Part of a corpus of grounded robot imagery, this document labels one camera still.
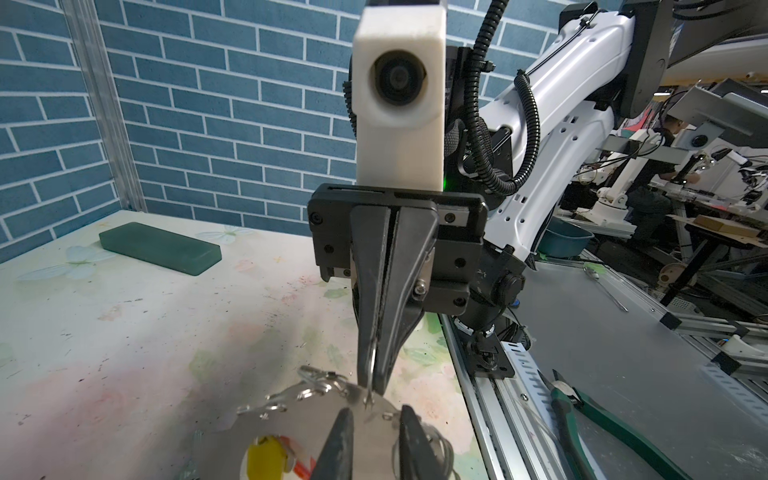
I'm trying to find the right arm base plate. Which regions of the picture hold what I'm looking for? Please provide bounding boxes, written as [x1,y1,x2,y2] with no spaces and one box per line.
[456,316,530,380]

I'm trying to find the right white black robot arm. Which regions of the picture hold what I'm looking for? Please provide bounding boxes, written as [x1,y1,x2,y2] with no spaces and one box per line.
[307,1,767,394]

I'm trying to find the green rectangular block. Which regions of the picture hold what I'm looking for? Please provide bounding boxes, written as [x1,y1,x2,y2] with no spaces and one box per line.
[99,222,222,276]

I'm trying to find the aluminium front rail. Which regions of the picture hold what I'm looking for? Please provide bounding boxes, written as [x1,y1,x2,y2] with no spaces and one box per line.
[440,257,768,480]

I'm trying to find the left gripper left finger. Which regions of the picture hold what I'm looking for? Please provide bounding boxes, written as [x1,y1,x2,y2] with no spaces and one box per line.
[310,408,354,480]

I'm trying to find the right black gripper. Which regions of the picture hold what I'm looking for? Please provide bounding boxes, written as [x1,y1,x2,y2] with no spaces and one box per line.
[308,184,487,395]

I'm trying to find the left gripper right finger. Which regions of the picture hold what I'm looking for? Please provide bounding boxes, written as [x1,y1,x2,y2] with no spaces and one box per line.
[398,405,445,480]

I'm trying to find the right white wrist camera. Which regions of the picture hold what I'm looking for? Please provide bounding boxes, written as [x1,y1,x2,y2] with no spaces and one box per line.
[351,1,447,192]

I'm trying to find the metal key organizer plate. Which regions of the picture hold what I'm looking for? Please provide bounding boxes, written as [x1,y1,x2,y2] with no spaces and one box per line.
[193,366,457,479]

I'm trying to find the red key tag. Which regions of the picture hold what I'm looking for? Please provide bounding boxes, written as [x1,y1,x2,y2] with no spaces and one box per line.
[280,436,316,480]

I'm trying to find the green-handled pliers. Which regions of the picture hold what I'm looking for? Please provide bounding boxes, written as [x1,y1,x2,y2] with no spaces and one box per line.
[539,368,697,480]

